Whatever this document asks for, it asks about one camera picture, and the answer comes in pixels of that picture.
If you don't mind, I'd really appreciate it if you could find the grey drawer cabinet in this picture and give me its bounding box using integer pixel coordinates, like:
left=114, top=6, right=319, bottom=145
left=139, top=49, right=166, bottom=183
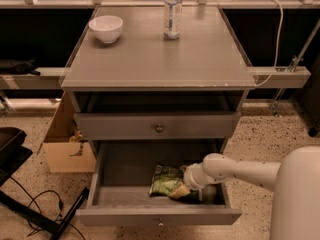
left=59, top=5, right=257, bottom=228

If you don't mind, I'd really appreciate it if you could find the open grey middle drawer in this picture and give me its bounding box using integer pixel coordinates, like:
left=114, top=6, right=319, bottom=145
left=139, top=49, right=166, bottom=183
left=76, top=139, right=242, bottom=226

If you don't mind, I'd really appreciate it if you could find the white cable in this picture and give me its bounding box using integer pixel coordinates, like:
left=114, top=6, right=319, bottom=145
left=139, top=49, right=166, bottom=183
left=255, top=0, right=284, bottom=88

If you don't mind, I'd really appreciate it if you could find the clear plastic water bottle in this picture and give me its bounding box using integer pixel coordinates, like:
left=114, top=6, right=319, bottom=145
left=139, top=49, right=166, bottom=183
left=164, top=0, right=183, bottom=40

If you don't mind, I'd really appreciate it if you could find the black floor cable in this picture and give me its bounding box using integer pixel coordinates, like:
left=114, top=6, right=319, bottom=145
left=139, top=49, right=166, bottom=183
left=9, top=176, right=87, bottom=240

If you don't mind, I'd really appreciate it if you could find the white ceramic bowl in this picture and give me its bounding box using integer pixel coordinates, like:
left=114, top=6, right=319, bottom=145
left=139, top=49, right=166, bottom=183
left=89, top=15, right=123, bottom=44

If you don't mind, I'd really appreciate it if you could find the cardboard box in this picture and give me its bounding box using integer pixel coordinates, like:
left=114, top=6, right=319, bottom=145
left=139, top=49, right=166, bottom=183
left=43, top=93, right=96, bottom=173

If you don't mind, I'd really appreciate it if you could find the closed grey top drawer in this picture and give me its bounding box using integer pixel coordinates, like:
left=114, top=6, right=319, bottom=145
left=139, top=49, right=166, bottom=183
left=74, top=112, right=240, bottom=140

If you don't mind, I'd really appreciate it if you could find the black equipment stand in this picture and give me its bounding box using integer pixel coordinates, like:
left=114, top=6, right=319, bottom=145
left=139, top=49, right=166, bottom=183
left=0, top=127, right=89, bottom=240

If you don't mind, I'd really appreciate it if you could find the black cloth on shelf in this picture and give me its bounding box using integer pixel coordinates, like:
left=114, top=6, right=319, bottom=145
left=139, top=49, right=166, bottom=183
left=0, top=60, right=40, bottom=76

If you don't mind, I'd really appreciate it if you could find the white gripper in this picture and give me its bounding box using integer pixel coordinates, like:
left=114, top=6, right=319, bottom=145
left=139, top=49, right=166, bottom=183
left=169, top=163, right=213, bottom=199

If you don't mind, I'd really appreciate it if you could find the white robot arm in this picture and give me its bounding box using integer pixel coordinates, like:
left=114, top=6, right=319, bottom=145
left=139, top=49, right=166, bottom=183
left=170, top=146, right=320, bottom=240

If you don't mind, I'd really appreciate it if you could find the metal shelf rail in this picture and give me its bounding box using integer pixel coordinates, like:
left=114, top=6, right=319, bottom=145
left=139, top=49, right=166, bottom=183
left=0, top=66, right=311, bottom=90

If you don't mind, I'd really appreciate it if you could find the green jalapeno chip bag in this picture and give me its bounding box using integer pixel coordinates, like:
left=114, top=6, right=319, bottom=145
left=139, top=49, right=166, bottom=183
left=149, top=165, right=184, bottom=197

